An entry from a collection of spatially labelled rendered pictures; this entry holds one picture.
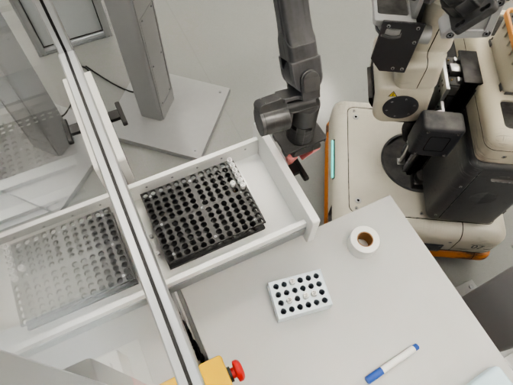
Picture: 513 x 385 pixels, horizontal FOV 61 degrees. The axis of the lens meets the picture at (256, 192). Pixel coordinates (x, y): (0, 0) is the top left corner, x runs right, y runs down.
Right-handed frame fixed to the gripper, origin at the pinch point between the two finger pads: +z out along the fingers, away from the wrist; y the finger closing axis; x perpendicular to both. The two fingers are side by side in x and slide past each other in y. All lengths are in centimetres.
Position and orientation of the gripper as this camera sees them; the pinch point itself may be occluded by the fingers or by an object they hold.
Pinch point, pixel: (295, 158)
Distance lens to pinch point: 102.9
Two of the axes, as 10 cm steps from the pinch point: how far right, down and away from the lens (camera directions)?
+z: -0.3, 4.9, 8.7
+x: 4.4, 7.9, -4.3
